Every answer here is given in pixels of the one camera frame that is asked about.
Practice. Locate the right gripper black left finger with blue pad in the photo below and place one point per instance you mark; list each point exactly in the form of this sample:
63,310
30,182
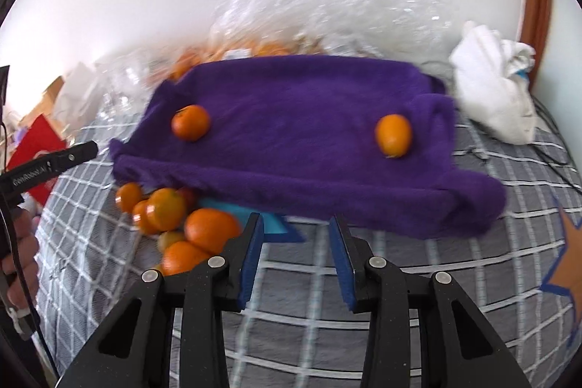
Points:
132,346

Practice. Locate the round orange mandarin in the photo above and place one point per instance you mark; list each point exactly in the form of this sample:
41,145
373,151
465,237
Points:
191,123

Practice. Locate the oval orange kumquat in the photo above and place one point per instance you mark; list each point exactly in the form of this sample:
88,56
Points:
393,134

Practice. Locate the person's left hand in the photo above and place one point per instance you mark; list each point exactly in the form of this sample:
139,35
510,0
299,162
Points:
28,247

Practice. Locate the red paper bag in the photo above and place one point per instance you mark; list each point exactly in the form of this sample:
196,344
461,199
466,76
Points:
39,140

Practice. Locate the brown cardboard box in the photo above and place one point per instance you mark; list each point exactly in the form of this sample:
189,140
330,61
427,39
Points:
46,103

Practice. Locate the small orange mandarin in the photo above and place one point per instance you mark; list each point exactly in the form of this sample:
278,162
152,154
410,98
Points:
128,196
210,229
140,219
166,209
182,257

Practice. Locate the white plastic bag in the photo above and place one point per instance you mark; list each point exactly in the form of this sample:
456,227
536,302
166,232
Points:
79,99

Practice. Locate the small yellow fruit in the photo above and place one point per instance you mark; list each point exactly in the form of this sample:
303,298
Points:
168,238

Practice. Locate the plastic bag of oranges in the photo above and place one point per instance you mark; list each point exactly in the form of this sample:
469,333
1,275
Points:
130,78

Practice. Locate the grey checkered tablecloth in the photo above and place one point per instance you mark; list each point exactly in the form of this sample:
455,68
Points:
296,331

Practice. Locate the small dark red fruit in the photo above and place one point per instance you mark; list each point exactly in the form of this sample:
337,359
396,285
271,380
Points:
190,198

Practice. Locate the purple fleece towel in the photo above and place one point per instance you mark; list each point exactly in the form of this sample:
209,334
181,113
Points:
295,135

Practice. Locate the white crumpled towel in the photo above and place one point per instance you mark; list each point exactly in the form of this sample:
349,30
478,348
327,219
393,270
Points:
492,83

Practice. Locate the clear crumpled plastic bag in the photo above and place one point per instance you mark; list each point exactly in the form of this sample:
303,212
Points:
415,31

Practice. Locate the brown wooden door frame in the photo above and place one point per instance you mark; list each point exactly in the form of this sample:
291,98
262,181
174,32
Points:
535,28

